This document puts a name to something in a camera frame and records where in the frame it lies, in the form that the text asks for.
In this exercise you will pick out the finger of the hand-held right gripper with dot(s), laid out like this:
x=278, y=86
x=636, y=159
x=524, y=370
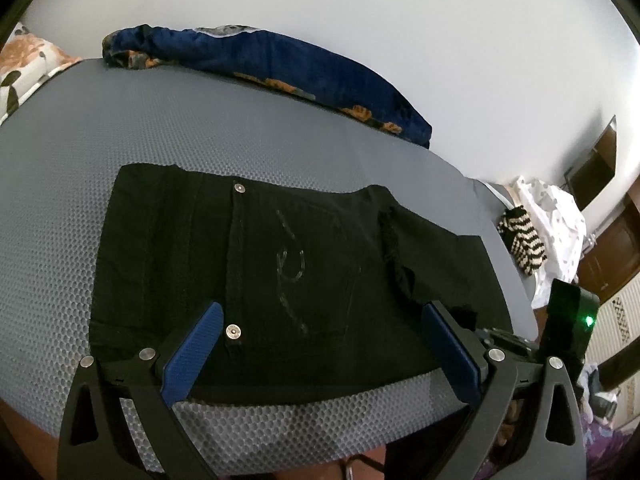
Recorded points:
x=510, y=338

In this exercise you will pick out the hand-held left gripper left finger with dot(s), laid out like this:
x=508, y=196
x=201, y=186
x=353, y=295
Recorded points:
x=192, y=355

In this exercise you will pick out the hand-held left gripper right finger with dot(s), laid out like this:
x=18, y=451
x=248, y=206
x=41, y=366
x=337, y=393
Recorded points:
x=452, y=355

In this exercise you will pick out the black pants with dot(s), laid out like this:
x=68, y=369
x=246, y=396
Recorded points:
x=300, y=270

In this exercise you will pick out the white lattice panel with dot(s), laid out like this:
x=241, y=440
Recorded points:
x=617, y=330

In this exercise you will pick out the black and cream striped knit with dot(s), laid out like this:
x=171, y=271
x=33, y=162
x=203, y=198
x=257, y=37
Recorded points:
x=525, y=240

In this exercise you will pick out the white dotted cloth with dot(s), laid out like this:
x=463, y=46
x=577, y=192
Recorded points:
x=555, y=220

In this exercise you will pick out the purple cloth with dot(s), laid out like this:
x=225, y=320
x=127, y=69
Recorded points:
x=612, y=452

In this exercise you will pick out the dark wooden cabinet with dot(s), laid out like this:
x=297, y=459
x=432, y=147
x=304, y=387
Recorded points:
x=600, y=170

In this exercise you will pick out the grey mesh mat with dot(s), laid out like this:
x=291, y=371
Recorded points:
x=60, y=170

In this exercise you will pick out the blue floral blanket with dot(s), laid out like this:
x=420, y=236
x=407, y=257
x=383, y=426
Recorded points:
x=280, y=60

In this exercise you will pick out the white floral pillow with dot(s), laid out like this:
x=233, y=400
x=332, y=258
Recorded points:
x=22, y=67

